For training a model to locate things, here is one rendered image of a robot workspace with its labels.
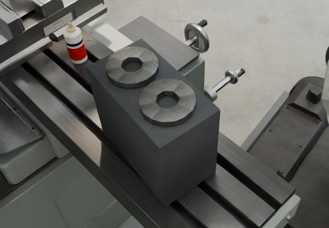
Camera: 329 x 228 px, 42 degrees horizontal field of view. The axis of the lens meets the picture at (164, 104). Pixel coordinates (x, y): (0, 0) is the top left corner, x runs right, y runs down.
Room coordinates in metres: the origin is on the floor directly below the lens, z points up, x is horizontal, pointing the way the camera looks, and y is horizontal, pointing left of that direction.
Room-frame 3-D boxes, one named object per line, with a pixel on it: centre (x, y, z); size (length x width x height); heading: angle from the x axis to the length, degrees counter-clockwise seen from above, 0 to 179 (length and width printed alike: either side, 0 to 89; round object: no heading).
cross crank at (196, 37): (1.12, -0.10, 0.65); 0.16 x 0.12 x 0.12; 130
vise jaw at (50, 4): (0.90, 0.29, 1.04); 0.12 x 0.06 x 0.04; 42
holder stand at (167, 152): (0.48, 0.02, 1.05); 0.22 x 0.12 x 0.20; 33
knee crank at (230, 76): (1.04, -0.22, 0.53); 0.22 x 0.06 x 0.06; 130
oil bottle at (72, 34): (0.76, 0.20, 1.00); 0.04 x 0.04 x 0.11
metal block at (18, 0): (0.86, 0.33, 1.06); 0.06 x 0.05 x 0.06; 42
